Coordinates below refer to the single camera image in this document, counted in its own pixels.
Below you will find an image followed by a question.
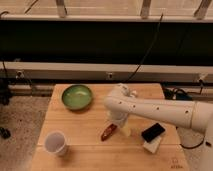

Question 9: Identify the black floor cable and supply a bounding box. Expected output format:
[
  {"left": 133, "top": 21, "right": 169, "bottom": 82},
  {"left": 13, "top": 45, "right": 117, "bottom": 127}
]
[{"left": 162, "top": 87, "right": 208, "bottom": 150}]

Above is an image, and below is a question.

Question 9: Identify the black hanging cable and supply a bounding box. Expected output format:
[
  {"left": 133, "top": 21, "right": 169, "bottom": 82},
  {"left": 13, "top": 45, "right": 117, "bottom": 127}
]
[{"left": 126, "top": 13, "right": 164, "bottom": 83}]

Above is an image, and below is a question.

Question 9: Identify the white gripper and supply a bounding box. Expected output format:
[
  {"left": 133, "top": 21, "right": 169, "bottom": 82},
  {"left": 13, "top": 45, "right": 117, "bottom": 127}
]
[{"left": 107, "top": 112, "right": 128, "bottom": 127}]

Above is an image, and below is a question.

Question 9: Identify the red chili pepper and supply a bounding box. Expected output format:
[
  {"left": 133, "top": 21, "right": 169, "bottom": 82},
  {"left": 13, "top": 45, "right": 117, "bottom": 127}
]
[{"left": 101, "top": 124, "right": 117, "bottom": 141}]

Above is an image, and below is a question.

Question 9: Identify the black smartphone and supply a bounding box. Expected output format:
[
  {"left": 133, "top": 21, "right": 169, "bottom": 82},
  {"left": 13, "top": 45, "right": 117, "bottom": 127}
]
[{"left": 141, "top": 123, "right": 165, "bottom": 142}]

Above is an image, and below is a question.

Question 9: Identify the green ceramic bowl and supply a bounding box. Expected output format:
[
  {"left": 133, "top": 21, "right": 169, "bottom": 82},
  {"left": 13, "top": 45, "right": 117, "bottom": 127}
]
[{"left": 61, "top": 84, "right": 93, "bottom": 110}]

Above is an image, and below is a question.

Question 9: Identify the white sponge block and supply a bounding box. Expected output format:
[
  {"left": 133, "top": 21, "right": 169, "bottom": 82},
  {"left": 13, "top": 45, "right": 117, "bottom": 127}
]
[{"left": 143, "top": 136, "right": 162, "bottom": 154}]

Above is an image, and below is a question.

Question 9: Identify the black object on floor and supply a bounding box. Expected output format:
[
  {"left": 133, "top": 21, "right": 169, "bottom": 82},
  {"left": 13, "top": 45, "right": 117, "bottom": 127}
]
[{"left": 0, "top": 127, "right": 11, "bottom": 139}]

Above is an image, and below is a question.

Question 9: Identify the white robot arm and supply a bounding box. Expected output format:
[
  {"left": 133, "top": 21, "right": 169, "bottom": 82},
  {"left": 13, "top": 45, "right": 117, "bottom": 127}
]
[{"left": 104, "top": 84, "right": 213, "bottom": 171}]

